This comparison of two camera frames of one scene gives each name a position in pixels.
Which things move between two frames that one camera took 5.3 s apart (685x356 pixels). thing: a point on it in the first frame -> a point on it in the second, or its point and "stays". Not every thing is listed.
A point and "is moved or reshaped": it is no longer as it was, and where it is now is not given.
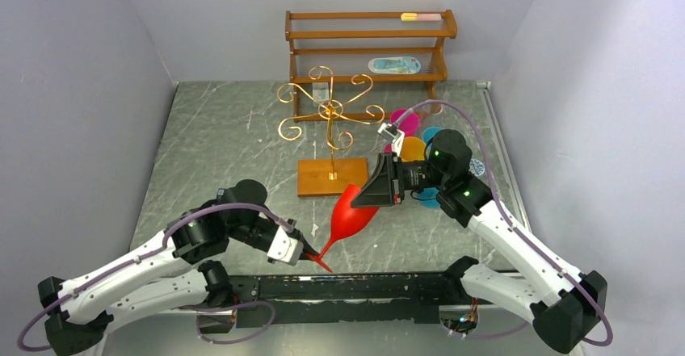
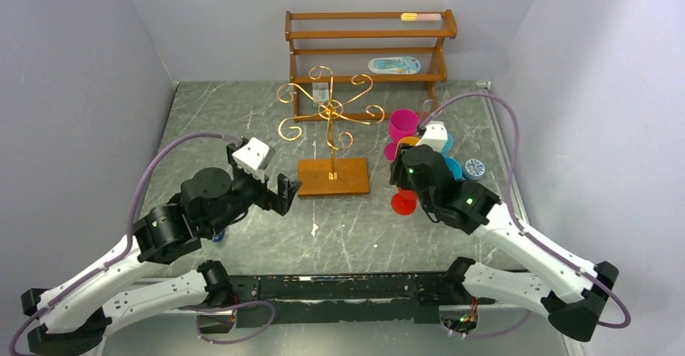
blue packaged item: (394, 65) stays
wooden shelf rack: (367, 66) stays
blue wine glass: (428, 132) is moved or reshaped
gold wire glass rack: (331, 176) stays
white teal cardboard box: (321, 91) stays
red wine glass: (346, 220) -> (404, 202)
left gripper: (307, 248) -> (287, 189)
